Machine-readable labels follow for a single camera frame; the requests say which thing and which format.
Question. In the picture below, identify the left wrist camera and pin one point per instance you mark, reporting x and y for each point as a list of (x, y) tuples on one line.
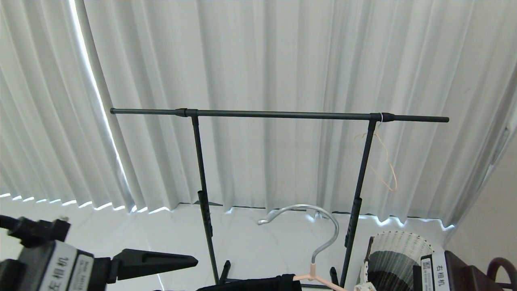
[(60, 266)]

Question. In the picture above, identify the black clothes rack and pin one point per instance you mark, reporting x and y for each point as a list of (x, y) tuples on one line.
[(282, 114)]

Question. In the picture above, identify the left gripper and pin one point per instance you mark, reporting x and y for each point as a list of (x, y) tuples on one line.
[(103, 275)]

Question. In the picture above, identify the white laundry basket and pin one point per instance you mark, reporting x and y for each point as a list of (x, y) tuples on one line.
[(404, 242)]

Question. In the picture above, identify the pink clothes hanger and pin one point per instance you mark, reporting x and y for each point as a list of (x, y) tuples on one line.
[(301, 207), (396, 180)]

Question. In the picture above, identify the black garment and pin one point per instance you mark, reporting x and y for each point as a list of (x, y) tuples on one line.
[(250, 285)]

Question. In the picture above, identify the white curtain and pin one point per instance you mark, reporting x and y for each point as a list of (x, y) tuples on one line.
[(262, 60)]

